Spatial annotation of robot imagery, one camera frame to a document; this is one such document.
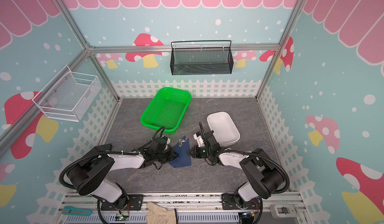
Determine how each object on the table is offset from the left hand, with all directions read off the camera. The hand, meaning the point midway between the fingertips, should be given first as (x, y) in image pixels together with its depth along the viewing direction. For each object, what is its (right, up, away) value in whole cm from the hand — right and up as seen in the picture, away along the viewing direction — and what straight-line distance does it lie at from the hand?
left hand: (178, 158), depth 89 cm
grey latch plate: (+51, -19, -20) cm, 58 cm away
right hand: (+5, +4, -4) cm, 7 cm away
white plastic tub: (+30, +16, +11) cm, 36 cm away
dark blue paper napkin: (+2, +5, +3) cm, 6 cm away
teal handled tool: (-51, -21, -17) cm, 57 cm away
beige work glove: (-8, -22, -18) cm, 29 cm away
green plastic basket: (-12, +29, +24) cm, 40 cm away
